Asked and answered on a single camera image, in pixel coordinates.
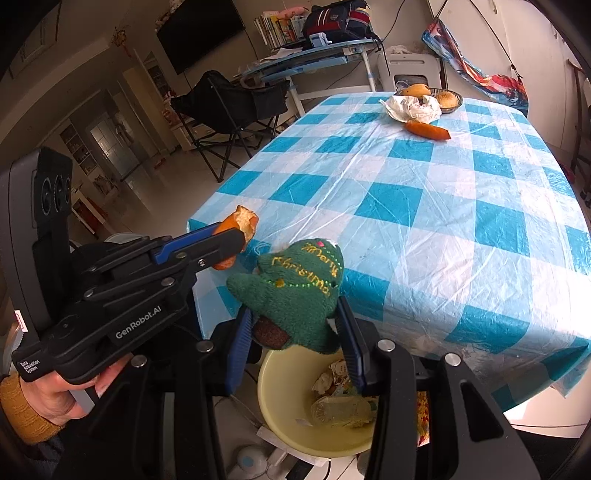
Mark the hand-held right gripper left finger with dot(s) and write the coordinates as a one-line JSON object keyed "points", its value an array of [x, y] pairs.
{"points": [[238, 355]]}

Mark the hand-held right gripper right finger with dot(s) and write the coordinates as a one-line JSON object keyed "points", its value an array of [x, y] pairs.
{"points": [[351, 341]]}

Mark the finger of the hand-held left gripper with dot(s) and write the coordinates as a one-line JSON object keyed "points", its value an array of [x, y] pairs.
{"points": [[184, 244], [221, 244]]}

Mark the curled orange peel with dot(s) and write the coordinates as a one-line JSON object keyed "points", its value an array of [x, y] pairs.
{"points": [[244, 221]]}

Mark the green tree plush toy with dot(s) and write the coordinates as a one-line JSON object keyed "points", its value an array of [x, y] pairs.
{"points": [[295, 300]]}

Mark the yellow plastic bin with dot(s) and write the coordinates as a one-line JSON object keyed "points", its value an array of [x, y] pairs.
{"points": [[286, 424]]}

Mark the person's left forearm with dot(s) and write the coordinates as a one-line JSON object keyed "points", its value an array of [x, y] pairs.
{"points": [[23, 415]]}

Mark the person's left hand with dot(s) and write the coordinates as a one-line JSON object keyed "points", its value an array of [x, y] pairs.
{"points": [[55, 401]]}

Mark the white round stool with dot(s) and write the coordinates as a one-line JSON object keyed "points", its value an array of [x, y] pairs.
{"points": [[124, 237]]}

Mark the white low table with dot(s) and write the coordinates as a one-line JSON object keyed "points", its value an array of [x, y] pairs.
{"points": [[90, 210]]}

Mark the red yellow printed bag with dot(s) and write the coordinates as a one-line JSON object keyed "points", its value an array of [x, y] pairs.
{"points": [[422, 415]]}

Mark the white round floor device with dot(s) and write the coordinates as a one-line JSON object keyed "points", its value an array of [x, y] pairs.
{"points": [[251, 461]]}

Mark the black folding chair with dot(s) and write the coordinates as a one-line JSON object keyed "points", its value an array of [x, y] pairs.
{"points": [[221, 106]]}

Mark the white display cabinet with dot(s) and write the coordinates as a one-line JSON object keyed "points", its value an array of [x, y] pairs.
{"points": [[161, 101]]}

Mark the blue checkered tablecloth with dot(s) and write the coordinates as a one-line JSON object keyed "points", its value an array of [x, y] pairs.
{"points": [[415, 194]]}

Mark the white papers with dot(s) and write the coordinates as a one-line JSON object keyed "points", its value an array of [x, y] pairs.
{"points": [[274, 55]]}

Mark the blue tilting desk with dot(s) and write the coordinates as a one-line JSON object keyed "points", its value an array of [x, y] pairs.
{"points": [[314, 53]]}

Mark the black television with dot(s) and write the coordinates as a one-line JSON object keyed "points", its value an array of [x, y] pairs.
{"points": [[198, 32]]}

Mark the row of books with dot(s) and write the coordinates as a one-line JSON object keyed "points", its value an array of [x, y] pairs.
{"points": [[277, 30]]}

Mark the thick orange peel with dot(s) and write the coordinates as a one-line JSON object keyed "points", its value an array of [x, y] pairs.
{"points": [[427, 130]]}

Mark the crumpled white paper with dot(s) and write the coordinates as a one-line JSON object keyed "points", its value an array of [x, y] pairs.
{"points": [[411, 108]]}

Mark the yellow mango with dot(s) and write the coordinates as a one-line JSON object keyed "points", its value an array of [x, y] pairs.
{"points": [[415, 90]]}

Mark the dark striped backpack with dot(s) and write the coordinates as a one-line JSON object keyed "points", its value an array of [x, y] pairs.
{"points": [[341, 21]]}

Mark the dark fruit bowl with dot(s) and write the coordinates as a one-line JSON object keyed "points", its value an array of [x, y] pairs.
{"points": [[455, 107]]}

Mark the round orange fruit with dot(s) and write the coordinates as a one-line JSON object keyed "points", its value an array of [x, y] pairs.
{"points": [[447, 99]]}

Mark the white appliance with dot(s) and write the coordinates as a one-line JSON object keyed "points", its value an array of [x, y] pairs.
{"points": [[415, 62]]}

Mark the colourful hanging cloth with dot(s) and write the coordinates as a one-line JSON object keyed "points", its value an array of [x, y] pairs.
{"points": [[503, 87]]}

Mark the red wall ornament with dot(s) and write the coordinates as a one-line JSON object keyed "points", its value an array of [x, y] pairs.
{"points": [[124, 44]]}

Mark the dark wooden frame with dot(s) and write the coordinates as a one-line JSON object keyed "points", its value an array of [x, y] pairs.
{"points": [[579, 129]]}

